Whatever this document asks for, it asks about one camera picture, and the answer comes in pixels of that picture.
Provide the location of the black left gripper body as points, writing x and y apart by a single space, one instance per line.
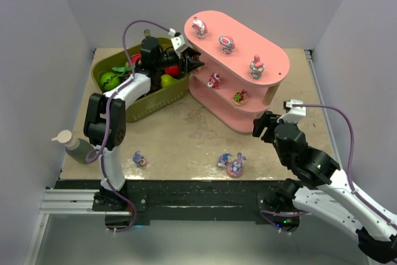
185 61

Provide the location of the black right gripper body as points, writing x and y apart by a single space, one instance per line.
267 126

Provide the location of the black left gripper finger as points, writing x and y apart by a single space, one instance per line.
191 54
192 64

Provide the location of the pink white figurine toy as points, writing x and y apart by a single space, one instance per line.
199 28

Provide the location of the red white figurine toy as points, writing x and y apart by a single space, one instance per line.
214 81

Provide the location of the pink egg strawberry toy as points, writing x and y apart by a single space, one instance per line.
240 98

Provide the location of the pink oval figurine toy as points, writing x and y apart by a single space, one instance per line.
227 44

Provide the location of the blue purple bunny toy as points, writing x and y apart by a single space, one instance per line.
223 160

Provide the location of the pink hat figurine toy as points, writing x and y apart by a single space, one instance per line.
256 67

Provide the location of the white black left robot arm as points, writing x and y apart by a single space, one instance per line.
106 116

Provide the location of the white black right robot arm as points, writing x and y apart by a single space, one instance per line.
323 188

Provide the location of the pink three-tier shelf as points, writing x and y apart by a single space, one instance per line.
234 70

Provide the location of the red apple toy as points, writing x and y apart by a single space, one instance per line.
172 71

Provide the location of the green pear toy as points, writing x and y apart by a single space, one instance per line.
168 80

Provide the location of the olive green plastic basket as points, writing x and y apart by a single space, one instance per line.
161 97

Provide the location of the green glass bottle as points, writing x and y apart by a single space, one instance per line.
147 33

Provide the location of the purple bunny pink disc toy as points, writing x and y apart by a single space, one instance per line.
235 168

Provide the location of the red dragon fruit toy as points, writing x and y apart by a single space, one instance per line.
126 69

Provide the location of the green lime toy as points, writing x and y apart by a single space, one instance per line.
109 81

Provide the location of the purple elephant figurine toy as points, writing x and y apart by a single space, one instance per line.
139 159

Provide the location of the green soap pump bottle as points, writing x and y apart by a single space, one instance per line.
76 148

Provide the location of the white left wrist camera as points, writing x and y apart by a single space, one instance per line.
178 42

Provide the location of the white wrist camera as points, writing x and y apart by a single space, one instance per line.
178 42
294 112

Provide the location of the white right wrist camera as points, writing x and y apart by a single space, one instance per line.
294 112

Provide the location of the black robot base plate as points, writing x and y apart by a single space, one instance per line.
232 201

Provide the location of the aluminium frame rail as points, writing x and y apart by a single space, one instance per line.
72 233

